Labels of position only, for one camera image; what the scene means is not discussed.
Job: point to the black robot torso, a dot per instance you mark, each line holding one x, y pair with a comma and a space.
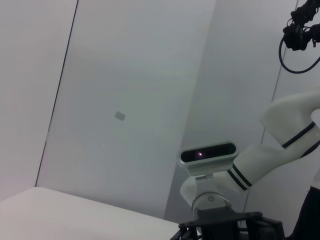
310, 217

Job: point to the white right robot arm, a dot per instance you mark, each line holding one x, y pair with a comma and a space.
287, 112

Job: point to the small grey wall sticker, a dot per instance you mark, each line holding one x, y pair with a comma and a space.
120, 116

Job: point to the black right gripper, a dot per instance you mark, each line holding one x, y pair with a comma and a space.
225, 225

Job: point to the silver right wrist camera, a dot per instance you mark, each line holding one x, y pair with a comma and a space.
207, 165

